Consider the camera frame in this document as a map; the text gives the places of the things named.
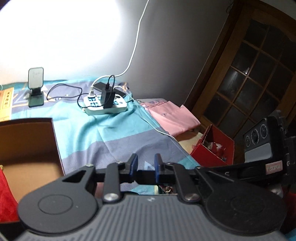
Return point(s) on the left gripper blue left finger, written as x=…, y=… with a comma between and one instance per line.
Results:
x=128, y=170

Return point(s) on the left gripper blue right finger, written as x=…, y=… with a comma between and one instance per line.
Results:
x=163, y=171

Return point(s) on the red soft cloth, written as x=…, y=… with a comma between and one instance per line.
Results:
x=8, y=204

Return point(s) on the pink folded cloth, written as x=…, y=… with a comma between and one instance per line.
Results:
x=172, y=118

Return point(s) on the red cardboard box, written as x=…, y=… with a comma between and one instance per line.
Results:
x=214, y=149

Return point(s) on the blue grey bed sheet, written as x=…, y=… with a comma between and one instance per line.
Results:
x=99, y=139

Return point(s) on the white power strip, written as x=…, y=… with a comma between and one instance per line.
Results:
x=93, y=105

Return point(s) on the black power adapter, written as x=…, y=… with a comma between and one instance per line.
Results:
x=107, y=98

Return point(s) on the wooden glass door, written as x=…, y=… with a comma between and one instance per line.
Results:
x=250, y=72

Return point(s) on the brown cardboard box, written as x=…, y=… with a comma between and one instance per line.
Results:
x=29, y=154

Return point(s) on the phone stand with mirror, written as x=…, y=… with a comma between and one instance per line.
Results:
x=35, y=84

